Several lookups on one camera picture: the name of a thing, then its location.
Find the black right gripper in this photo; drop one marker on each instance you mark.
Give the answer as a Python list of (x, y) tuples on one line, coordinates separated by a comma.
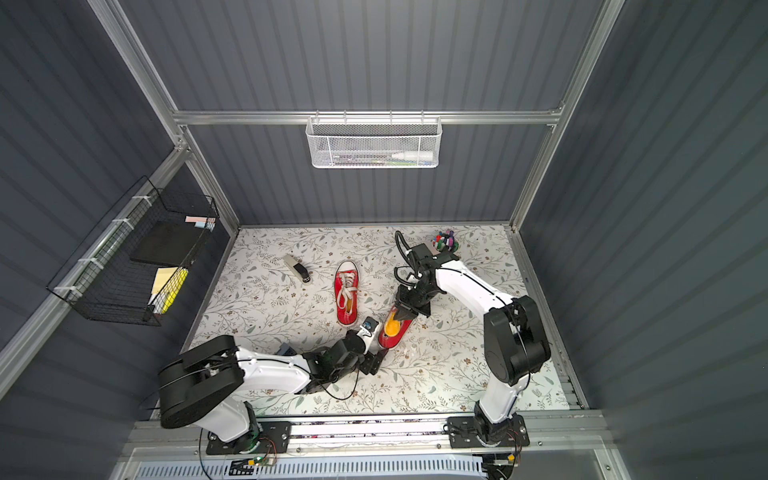
[(412, 303)]

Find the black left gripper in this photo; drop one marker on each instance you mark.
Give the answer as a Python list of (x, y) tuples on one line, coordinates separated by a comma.
[(366, 360)]

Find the yellow insole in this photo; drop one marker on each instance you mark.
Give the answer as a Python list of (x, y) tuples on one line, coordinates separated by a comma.
[(392, 328)]

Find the red sneaker one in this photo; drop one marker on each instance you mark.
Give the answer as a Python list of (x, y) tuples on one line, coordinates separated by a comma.
[(406, 318), (346, 284)]

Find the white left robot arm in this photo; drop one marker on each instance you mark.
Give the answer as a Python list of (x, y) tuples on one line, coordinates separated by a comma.
[(199, 387)]

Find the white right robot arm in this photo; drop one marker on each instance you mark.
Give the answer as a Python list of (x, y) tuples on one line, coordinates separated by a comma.
[(515, 343)]

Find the grey blue calculator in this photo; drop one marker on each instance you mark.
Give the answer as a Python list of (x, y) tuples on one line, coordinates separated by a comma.
[(286, 350)]

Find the coloured markers in cup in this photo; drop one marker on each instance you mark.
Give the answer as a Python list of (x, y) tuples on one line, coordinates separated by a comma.
[(445, 241)]

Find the beige and black stapler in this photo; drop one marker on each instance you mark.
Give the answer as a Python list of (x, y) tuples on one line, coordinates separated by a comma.
[(297, 268)]

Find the white marker in basket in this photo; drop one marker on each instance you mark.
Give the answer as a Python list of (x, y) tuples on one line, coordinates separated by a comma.
[(413, 157)]

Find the yellow sticky note pad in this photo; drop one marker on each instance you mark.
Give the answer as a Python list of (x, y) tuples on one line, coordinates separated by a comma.
[(168, 282)]

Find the black notebook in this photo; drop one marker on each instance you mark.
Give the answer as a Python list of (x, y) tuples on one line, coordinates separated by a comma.
[(169, 244)]

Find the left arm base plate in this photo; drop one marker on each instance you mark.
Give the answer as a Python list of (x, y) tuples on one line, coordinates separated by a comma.
[(271, 437)]

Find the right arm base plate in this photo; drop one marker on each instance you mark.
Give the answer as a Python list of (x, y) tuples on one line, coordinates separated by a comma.
[(467, 433)]

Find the white wire mesh basket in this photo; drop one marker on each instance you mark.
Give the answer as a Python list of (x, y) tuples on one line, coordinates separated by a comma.
[(348, 145)]

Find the black wire wall basket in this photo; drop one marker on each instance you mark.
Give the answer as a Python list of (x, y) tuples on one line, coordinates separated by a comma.
[(135, 270)]

